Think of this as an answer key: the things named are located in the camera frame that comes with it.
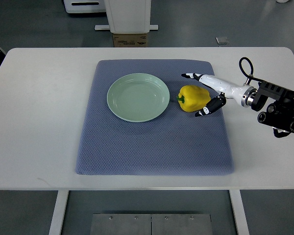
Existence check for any white table leg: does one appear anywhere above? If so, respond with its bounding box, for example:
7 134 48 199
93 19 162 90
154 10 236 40
229 189 250 235
49 190 69 235

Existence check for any small grey floor plate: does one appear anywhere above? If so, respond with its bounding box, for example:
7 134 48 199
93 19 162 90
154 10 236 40
215 36 229 45

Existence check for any white machine with slot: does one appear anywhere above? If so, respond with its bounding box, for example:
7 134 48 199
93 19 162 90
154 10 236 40
63 0 106 14

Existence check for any white pedestal column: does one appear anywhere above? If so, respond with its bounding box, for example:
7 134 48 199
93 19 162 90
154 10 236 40
95 0 159 34

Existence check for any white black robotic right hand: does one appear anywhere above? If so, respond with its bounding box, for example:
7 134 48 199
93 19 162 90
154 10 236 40
181 73 256 117

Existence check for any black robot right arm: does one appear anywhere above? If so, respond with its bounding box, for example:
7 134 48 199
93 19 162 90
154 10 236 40
239 57 294 138

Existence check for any light green plate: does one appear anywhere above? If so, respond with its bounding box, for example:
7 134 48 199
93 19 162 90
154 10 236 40
107 73 170 122

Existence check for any right white table leg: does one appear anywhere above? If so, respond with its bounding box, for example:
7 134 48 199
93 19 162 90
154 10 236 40
229 189 250 235

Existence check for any blue quilted mat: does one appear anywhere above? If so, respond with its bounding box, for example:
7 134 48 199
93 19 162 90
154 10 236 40
75 59 234 176

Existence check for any grey metal base plate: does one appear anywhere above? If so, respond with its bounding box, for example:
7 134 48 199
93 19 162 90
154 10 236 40
90 213 213 235

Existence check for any left white table leg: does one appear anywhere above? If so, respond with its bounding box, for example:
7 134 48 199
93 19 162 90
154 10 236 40
49 190 69 235

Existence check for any yellow bell pepper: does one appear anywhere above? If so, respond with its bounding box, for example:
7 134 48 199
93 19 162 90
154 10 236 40
177 85 211 112

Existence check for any brown cardboard box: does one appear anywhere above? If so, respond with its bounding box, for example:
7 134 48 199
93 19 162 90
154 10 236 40
112 33 148 47

